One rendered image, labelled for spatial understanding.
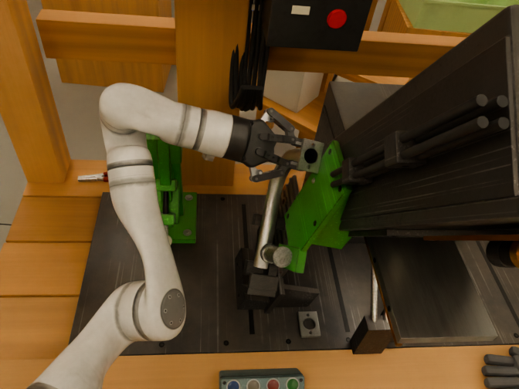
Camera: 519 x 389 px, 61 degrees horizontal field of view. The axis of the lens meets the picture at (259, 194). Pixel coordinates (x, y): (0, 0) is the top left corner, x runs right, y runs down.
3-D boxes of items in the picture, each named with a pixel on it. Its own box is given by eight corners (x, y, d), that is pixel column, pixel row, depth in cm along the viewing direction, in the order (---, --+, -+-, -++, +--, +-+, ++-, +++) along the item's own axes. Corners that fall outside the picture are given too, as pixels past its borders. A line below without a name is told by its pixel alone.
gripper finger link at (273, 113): (266, 110, 75) (289, 136, 77) (273, 103, 76) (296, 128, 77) (262, 112, 78) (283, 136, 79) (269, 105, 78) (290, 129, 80)
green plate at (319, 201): (329, 270, 84) (392, 198, 70) (290, 263, 81) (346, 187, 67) (319, 222, 92) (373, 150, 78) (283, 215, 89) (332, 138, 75)
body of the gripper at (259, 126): (221, 160, 71) (275, 172, 74) (232, 108, 71) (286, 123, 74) (212, 159, 78) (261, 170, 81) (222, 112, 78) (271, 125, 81)
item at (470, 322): (489, 344, 71) (498, 336, 69) (393, 346, 69) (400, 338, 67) (414, 174, 97) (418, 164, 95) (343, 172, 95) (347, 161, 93)
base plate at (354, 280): (587, 345, 98) (594, 341, 96) (67, 360, 84) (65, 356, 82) (503, 203, 126) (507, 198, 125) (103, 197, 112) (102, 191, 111)
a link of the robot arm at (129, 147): (96, 99, 74) (107, 181, 73) (96, 82, 65) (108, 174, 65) (140, 97, 76) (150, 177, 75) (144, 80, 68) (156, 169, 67)
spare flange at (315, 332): (297, 312, 93) (298, 311, 93) (316, 312, 94) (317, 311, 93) (300, 337, 90) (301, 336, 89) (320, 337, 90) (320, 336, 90)
